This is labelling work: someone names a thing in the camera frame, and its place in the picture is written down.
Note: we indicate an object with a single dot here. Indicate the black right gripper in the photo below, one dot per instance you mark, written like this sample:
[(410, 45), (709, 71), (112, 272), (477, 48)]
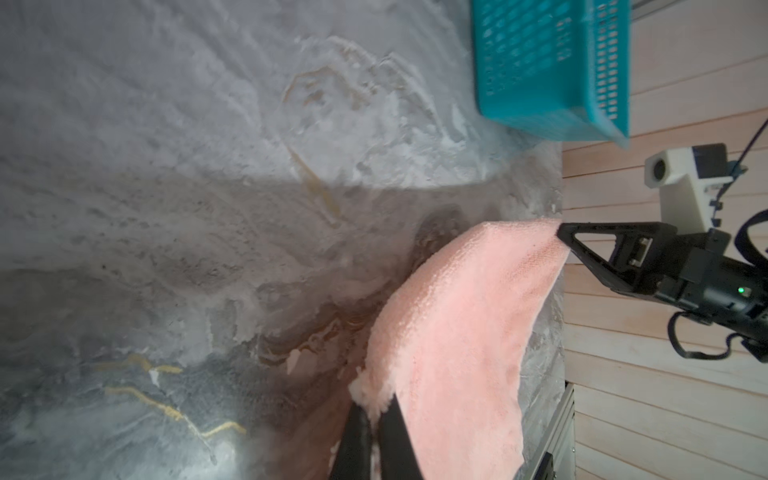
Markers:
[(695, 276)]

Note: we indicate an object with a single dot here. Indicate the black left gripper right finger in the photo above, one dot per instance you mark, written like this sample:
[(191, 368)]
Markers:
[(397, 457)]

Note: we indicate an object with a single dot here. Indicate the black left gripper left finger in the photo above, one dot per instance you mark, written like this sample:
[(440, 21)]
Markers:
[(353, 457)]

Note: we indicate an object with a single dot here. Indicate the pink towel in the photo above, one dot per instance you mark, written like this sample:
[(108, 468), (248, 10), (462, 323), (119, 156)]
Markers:
[(450, 343)]

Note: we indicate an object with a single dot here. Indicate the teal plastic basket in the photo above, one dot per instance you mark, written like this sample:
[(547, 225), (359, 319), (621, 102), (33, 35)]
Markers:
[(556, 69)]

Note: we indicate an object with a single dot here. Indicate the aluminium frame rail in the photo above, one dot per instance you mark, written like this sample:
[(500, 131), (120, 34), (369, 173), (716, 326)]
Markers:
[(555, 455)]

